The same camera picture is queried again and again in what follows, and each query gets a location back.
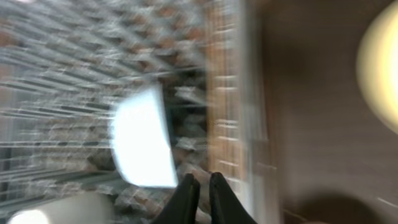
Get white paper cup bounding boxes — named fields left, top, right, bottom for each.
left=7, top=192, right=114, bottom=224

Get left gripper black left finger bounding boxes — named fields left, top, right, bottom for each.
left=151, top=174, right=200, bottom=224

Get yellow round plate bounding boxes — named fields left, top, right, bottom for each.
left=356, top=1, right=397, bottom=133

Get pink white bowl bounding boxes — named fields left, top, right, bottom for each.
left=109, top=85, right=178, bottom=189

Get dark brown serving tray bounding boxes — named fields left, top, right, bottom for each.
left=259, top=0, right=397, bottom=223

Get grey plastic dish rack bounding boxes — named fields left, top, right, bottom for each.
left=1, top=0, right=258, bottom=223

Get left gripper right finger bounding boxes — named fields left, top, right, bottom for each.
left=209, top=172, right=256, bottom=224

